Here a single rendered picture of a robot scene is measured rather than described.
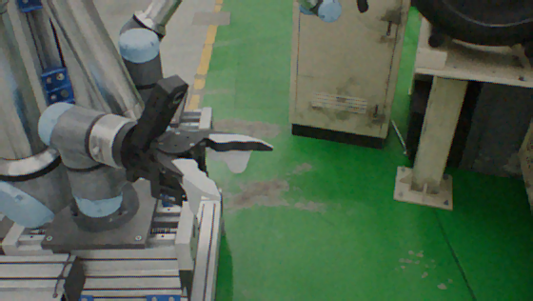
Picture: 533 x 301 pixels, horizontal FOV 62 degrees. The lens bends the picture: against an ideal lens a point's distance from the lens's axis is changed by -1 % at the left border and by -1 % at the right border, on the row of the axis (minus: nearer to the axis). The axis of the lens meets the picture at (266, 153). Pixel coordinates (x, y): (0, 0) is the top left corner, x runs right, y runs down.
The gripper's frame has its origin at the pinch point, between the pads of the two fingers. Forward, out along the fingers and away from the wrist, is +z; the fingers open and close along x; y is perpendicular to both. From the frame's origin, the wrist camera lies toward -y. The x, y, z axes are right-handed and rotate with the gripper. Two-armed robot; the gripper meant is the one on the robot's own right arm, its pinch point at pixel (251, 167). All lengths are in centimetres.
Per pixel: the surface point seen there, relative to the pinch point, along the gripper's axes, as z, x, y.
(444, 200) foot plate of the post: 29, -154, 85
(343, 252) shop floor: -5, -104, 93
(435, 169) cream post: 22, -153, 69
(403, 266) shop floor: 20, -107, 93
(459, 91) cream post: 23, -148, 30
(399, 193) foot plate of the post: 9, -149, 85
